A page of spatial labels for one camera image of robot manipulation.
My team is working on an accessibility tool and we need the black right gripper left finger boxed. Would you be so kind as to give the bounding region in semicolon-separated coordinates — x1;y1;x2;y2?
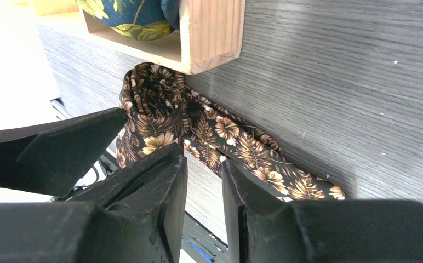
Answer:
0;157;187;262

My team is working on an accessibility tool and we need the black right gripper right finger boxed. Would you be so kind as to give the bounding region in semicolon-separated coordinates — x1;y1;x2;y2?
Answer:
222;161;423;262

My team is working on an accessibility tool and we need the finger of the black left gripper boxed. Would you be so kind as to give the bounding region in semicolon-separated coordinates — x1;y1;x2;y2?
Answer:
0;107;127;197
71;143;184;208

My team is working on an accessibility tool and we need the brown floral black tie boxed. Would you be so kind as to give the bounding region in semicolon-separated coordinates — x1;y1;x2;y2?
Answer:
116;62;345;202

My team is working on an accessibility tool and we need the navy yellow floral rolled tie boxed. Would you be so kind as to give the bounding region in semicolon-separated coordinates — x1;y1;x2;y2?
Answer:
76;0;180;41

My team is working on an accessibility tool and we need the wooden compartment tray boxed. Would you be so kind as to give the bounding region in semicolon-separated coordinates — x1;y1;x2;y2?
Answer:
29;0;245;75

